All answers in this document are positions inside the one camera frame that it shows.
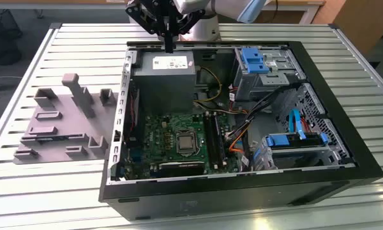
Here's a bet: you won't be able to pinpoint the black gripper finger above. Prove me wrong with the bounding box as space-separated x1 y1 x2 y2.
169 11 206 54
125 3 169 53

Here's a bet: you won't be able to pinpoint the dark blue RAM stick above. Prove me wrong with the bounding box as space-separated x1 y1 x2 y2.
210 114 226 166
34 135 85 142

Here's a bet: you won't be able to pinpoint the empty black RAM slot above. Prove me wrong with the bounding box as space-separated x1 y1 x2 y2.
202 112 213 168

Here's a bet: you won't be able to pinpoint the grey power supply unit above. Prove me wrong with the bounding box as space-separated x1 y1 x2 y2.
130 50 198 117

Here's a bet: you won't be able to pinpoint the metal drive cage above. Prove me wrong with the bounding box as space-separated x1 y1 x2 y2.
233 46 307 103

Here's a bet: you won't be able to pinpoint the black mesh waste basket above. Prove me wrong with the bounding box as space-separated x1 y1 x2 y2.
0 9 24 66

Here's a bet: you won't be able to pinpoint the grey parts rack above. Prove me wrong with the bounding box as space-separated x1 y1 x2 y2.
13 73 121 166

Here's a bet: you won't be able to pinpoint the silver CPU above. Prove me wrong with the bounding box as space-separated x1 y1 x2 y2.
177 137 195 150

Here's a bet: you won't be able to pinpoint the metal socket cover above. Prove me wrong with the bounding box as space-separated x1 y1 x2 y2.
174 129 201 157

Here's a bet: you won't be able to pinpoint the brown wooden cabinet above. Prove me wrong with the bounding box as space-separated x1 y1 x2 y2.
334 0 383 56

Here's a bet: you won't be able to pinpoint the green Dell motherboard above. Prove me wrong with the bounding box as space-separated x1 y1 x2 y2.
127 112 243 180

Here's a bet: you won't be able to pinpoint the hard disk in blue carrier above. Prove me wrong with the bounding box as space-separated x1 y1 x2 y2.
263 133 328 150

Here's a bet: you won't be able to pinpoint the black graphics card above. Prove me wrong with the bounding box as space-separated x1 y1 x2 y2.
149 160 206 178

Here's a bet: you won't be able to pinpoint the metal disk bay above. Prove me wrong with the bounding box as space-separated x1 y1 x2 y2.
251 133 355 172

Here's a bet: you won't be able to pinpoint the black open PC case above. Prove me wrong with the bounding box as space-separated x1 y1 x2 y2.
97 40 383 220

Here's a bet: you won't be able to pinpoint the blue plastic drive bracket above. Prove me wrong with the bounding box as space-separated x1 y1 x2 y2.
241 47 271 74

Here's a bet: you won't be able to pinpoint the yellow wire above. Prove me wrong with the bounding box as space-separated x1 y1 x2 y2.
193 67 223 108

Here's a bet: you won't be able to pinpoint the black flat cable bundle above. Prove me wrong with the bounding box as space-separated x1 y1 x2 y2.
242 82 303 125

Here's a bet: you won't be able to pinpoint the blue SATA cable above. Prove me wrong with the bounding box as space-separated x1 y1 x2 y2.
287 108 307 141

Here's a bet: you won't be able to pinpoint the orange yellow red wires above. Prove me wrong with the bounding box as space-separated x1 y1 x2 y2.
227 140 244 154

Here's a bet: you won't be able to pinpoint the red SATA cable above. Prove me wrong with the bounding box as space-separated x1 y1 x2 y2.
300 116 314 135

